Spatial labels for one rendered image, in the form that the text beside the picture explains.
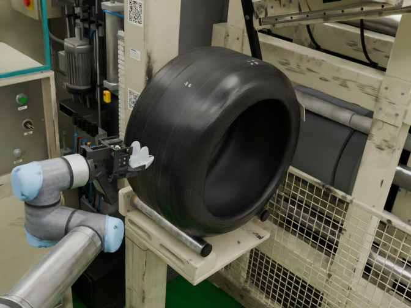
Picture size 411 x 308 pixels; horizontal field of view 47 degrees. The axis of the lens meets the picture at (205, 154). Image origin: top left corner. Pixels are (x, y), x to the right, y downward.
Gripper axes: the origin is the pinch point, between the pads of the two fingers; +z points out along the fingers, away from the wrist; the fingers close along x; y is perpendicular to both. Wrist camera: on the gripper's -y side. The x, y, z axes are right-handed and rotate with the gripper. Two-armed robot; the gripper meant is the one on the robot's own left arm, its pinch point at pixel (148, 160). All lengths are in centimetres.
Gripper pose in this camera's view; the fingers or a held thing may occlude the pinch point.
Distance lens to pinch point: 123.2
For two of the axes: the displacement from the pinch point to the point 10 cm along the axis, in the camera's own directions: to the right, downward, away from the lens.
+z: 7.0, -1.8, 6.9
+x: -7.0, -4.0, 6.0
